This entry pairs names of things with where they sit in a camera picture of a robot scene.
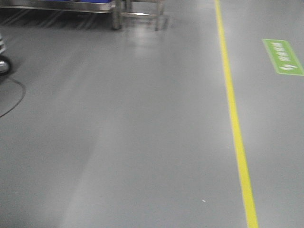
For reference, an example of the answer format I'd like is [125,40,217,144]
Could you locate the stainless steel shelf frame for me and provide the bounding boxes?
[0,0,164,30]

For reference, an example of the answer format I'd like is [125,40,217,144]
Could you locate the black floor cable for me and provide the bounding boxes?
[0,77,27,119]

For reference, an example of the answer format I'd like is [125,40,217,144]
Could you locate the green floor sign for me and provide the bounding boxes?
[262,38,304,76]

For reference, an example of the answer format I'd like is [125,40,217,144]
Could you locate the cart caster wheel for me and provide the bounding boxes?
[0,55,12,76]

